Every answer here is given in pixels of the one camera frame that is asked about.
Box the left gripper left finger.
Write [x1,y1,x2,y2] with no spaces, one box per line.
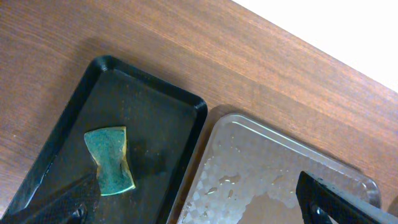
[1,174,100,223]

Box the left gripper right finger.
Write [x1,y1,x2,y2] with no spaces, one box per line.
[296,171,397,224]

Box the green yellow sponge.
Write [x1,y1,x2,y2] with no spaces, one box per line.
[84,126,136,196]

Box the brown serving tray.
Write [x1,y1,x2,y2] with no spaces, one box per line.
[177,114,381,223]

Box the black small tray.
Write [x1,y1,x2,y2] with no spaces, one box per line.
[5,55,208,223]

